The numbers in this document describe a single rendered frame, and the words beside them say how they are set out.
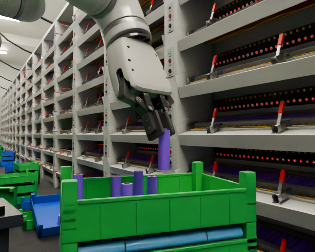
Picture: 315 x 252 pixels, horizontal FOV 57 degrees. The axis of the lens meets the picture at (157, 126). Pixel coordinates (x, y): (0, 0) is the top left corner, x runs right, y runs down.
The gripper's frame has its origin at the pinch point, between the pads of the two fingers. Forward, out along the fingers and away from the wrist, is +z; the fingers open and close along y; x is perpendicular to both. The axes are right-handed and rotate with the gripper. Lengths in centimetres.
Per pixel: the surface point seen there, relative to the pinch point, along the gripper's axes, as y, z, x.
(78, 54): -101, -131, -131
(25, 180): -71, -50, -197
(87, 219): 12.1, 10.6, -7.1
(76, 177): 4.5, 1.7, -18.2
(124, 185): 5.7, 7.4, -5.3
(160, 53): -63, -54, -33
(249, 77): -48, -17, 1
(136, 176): -5.1, 4.5, -13.2
